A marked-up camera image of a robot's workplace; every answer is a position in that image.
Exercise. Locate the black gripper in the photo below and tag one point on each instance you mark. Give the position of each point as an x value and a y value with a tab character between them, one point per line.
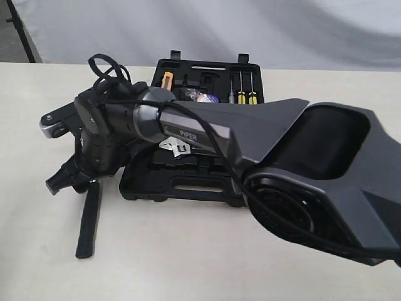
72	173

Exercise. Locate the steel claw hammer black grip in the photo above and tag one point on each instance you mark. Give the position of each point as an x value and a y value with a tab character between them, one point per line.
86	241

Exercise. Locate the adjustable wrench black handle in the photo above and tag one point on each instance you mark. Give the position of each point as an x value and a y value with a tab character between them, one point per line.
178	147

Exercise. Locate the insulating tape roll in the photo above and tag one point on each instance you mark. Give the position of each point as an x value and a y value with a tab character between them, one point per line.
195	95

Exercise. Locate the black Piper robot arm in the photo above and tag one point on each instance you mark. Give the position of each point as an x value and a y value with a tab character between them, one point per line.
322	175

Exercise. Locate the black plastic tool case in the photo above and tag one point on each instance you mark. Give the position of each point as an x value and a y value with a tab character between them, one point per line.
174	169

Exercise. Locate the orange utility knife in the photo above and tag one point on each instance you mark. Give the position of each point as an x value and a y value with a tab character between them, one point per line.
167	80

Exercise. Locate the black backdrop stand pole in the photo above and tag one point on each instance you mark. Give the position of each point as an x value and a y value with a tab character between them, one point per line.
16	21

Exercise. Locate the yellow black screwdriver left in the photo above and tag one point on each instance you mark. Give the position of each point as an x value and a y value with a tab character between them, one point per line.
241	94

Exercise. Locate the yellow black screwdriver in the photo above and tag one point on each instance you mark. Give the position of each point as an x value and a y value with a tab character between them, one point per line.
241	94
253	100

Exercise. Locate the yellow black screwdriver right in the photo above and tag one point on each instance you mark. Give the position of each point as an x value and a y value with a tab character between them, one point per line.
253	100

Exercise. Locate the white backdrop cloth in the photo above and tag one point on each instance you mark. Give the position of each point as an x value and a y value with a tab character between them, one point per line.
321	35

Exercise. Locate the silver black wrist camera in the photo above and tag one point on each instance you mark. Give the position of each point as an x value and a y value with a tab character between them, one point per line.
61	121

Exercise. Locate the clear handle tester screwdriver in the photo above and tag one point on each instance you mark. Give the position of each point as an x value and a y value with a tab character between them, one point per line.
231	97

